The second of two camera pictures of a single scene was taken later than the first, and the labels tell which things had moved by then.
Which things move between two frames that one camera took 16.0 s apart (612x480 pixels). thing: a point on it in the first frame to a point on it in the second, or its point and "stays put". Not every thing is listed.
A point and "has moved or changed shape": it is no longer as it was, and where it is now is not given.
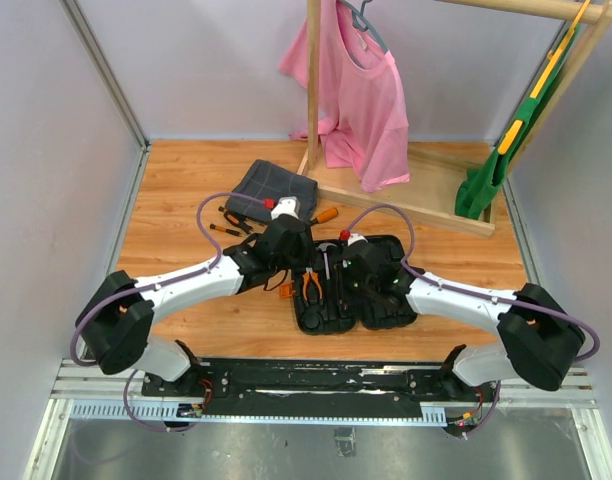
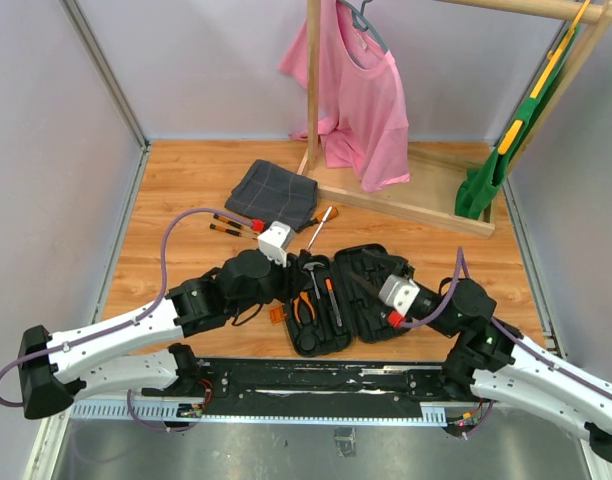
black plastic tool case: [321, 305] has moved or changed shape
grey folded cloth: [269, 180] stays put
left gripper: [307, 256] to [293, 278]
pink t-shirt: [364, 115] stays put
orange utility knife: [343, 305] to [333, 303]
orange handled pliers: [315, 278] to [304, 295]
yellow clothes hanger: [553, 61] stays put
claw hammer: [323, 247] to [310, 267]
